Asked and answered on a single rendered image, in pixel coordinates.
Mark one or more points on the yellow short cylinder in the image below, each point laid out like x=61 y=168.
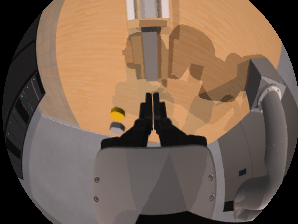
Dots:
x=117 y=114

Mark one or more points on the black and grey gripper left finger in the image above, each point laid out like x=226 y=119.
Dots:
x=136 y=136

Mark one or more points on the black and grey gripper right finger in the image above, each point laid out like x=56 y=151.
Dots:
x=170 y=135

